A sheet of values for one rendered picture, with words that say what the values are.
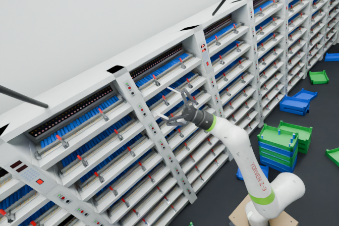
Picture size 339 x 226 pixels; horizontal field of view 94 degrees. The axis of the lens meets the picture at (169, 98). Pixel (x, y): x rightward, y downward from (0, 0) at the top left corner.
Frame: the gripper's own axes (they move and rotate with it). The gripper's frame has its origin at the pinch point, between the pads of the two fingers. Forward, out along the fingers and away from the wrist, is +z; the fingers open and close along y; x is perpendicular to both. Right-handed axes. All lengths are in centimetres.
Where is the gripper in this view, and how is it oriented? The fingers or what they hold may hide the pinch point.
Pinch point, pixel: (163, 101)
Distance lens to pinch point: 75.2
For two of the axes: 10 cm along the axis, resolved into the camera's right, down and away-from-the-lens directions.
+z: -8.8, -4.2, -2.4
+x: 2.0, 1.3, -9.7
